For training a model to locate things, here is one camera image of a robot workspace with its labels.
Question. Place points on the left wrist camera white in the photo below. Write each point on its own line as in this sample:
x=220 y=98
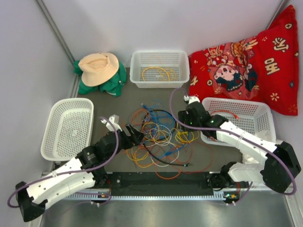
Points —
x=112 y=123

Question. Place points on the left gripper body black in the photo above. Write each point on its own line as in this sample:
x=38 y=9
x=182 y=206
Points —
x=128 y=142

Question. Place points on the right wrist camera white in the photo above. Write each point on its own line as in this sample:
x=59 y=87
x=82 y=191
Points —
x=191 y=99

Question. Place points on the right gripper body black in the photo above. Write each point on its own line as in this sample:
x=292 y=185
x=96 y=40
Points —
x=185 y=117

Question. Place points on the red printed pillow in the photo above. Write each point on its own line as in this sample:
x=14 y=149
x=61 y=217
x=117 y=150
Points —
x=263 y=68

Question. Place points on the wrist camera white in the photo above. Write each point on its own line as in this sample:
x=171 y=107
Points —
x=112 y=123
x=191 y=99

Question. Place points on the white basket left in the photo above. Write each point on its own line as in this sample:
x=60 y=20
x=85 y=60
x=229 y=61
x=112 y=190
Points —
x=68 y=130

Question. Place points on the black base bar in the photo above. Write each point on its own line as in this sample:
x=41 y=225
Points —
x=149 y=184

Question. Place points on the white basket right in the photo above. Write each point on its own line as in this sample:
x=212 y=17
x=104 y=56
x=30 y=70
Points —
x=253 y=117

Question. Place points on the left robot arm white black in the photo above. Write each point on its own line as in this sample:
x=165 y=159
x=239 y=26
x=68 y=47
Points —
x=83 y=171

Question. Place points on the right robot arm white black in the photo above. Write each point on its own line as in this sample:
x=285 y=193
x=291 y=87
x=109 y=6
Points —
x=277 y=164

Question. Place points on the green cloth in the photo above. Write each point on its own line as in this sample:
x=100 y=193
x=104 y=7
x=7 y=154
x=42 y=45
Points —
x=113 y=86

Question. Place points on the white cloth right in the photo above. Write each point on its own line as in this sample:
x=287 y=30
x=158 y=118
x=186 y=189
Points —
x=247 y=159

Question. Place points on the peach bucket hat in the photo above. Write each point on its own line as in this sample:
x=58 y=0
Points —
x=98 y=68

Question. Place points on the white basket back centre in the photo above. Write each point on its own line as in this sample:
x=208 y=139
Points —
x=159 y=69

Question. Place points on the white basket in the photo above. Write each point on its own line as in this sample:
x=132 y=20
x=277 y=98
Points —
x=68 y=130
x=253 y=117
x=159 y=69

